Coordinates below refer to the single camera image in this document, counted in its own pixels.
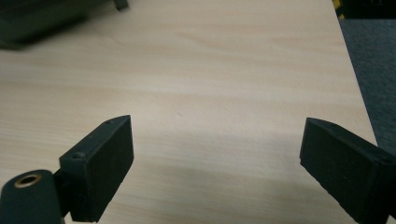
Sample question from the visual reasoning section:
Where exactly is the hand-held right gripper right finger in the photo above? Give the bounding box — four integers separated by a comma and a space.
299, 117, 396, 224

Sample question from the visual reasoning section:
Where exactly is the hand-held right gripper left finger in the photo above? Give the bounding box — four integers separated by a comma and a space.
59, 115, 135, 223

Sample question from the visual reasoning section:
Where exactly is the yellow-black striped stand base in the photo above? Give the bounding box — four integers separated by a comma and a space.
332, 0, 396, 21

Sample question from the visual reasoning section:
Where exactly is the dark grey tray rack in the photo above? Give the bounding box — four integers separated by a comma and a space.
0, 0, 130, 50

